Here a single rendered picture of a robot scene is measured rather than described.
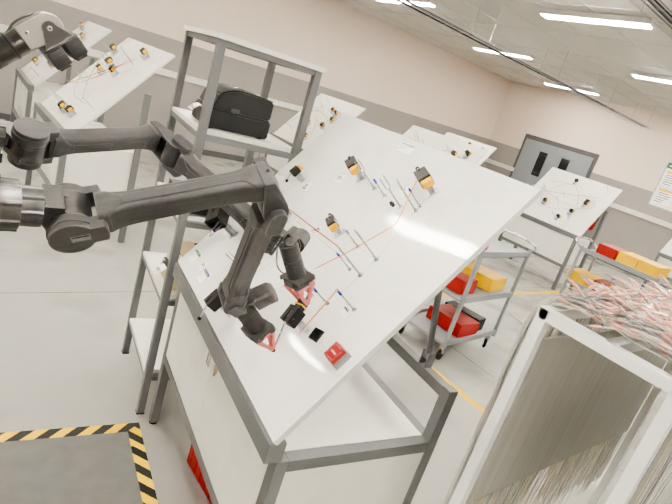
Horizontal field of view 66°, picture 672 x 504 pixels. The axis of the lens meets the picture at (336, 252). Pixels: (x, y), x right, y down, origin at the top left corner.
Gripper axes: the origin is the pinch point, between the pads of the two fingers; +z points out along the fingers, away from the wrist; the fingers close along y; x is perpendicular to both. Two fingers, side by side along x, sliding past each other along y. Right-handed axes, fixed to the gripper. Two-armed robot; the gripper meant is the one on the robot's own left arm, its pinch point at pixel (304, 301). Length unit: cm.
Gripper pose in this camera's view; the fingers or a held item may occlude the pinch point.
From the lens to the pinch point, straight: 158.5
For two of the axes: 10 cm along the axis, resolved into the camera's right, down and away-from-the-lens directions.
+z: 2.1, 8.8, 4.3
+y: -6.3, -2.2, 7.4
